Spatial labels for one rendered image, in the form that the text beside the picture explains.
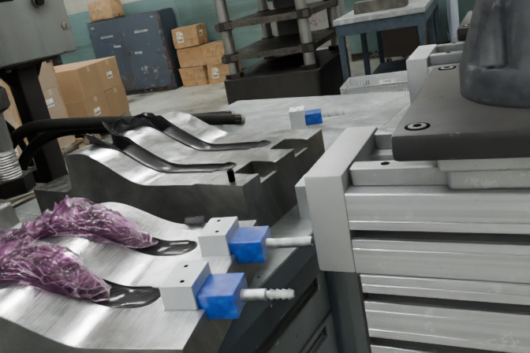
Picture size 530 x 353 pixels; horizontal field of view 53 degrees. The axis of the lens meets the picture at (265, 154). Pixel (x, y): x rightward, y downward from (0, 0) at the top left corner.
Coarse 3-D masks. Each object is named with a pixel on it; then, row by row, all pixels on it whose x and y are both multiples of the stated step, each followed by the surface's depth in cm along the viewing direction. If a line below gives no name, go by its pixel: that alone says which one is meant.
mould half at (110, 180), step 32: (192, 128) 105; (320, 128) 95; (96, 160) 89; (128, 160) 91; (192, 160) 93; (224, 160) 89; (256, 160) 84; (288, 160) 85; (64, 192) 97; (96, 192) 92; (128, 192) 88; (160, 192) 84; (192, 192) 80; (224, 192) 77; (256, 192) 78; (288, 192) 85
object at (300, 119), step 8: (296, 112) 127; (304, 112) 130; (312, 112) 128; (320, 112) 127; (328, 112) 129; (336, 112) 128; (344, 112) 128; (296, 120) 128; (304, 120) 128; (312, 120) 128; (320, 120) 128; (296, 128) 128; (304, 128) 128
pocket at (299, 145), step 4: (284, 140) 93; (288, 140) 93; (292, 140) 92; (296, 140) 92; (300, 140) 91; (304, 140) 90; (276, 144) 91; (280, 144) 92; (284, 144) 93; (288, 144) 93; (292, 144) 92; (296, 144) 92; (300, 144) 92; (304, 144) 91; (272, 148) 90; (276, 148) 91; (280, 148) 92; (284, 148) 93; (288, 148) 93; (292, 148) 93; (296, 148) 92; (300, 148) 92; (304, 148) 91; (296, 152) 93; (300, 152) 89; (296, 156) 87
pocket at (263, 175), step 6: (252, 162) 84; (258, 162) 84; (264, 162) 83; (270, 162) 83; (246, 168) 83; (252, 168) 85; (258, 168) 84; (264, 168) 84; (270, 168) 83; (264, 174) 84; (270, 174) 81
